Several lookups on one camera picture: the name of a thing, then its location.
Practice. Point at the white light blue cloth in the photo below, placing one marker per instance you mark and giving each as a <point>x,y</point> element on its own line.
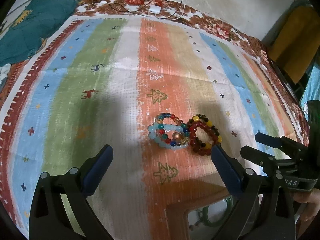
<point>5,69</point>

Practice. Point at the white charger adapter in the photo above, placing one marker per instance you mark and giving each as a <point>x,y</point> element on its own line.
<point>154,9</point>

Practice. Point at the blue dotted hanging cloth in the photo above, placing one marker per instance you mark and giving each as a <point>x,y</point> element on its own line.
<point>311,91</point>

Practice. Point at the striped colourful cloth mat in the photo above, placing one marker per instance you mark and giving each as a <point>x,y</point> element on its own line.
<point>103,80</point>

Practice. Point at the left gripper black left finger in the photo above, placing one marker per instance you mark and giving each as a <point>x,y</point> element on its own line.
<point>48,217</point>

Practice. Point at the green jade bangle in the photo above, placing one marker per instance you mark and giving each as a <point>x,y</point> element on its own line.
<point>215,214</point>

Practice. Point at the right hand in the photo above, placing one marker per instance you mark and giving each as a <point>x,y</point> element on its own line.
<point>312,199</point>

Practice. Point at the teal blanket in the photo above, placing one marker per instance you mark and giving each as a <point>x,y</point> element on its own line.
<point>36,23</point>

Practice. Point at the mustard yellow hanging garment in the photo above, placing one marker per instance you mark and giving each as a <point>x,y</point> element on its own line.
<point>297,42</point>

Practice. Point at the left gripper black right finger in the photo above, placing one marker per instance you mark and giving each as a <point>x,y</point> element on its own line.
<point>263,208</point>

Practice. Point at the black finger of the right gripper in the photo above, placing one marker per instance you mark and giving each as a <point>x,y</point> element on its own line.
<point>283,143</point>
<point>262,159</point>

